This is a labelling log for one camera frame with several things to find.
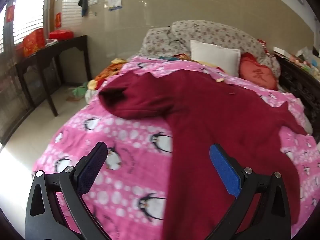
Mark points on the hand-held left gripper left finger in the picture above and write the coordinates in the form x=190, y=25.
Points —
x=92, y=170

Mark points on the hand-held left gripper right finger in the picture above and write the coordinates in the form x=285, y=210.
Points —
x=225, y=171

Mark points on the dark red sweater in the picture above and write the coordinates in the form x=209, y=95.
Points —
x=212, y=110

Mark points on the pink penguin print blanket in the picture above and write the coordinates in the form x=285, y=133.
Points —
x=125, y=135

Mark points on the green cloth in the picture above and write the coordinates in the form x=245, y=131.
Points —
x=78, y=91

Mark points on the orange yellow cloth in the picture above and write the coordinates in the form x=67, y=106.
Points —
x=110, y=70

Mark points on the red heart cushion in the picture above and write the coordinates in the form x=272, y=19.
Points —
x=257, y=73

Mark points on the dark carved wooden cabinet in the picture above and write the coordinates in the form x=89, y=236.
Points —
x=300, y=90

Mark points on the white pillow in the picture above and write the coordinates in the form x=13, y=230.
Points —
x=212, y=55

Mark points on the colourful printed cloth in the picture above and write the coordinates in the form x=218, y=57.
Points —
x=175, y=57

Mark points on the dark wooden console table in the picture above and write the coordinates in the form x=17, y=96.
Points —
x=62, y=43

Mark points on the white flat box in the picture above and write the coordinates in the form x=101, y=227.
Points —
x=281, y=50

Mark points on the clutter of small packets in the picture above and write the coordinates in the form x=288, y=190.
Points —
x=306, y=61

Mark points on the flat red gift box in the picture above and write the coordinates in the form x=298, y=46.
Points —
x=61, y=34

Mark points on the floral quilt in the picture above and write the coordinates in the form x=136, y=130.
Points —
x=212, y=32

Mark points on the tall red gift box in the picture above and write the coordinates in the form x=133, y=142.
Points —
x=32, y=42

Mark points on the dark hanging cloth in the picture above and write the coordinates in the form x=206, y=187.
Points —
x=83, y=1

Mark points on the window with blinds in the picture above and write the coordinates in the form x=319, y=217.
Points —
x=30, y=12

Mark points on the red paper window decoration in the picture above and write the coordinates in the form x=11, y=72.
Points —
x=9, y=14

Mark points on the red paper wall decoration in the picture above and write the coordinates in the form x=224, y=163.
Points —
x=57, y=20

